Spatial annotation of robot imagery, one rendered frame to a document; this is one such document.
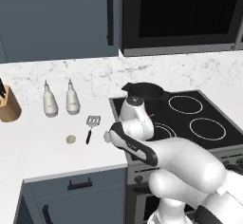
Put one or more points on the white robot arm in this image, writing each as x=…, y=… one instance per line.
x=186, y=167

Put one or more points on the white garlic bulb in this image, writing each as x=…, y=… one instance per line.
x=106, y=136

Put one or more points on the white bottle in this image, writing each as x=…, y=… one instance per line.
x=72, y=101
x=50, y=102

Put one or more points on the black oven knob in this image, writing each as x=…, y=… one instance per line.
x=138, y=179

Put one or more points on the blue-grey drawer front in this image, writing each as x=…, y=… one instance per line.
x=104, y=180

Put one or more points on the black hob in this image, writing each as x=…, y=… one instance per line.
x=202, y=107

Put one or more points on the steel oven front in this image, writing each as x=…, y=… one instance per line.
x=136, y=209

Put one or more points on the black steel microwave oven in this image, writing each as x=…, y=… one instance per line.
x=183, y=12

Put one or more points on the wooden knife block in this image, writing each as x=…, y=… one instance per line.
x=9, y=107

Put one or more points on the blue-grey base cupboard door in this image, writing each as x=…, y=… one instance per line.
x=88, y=210

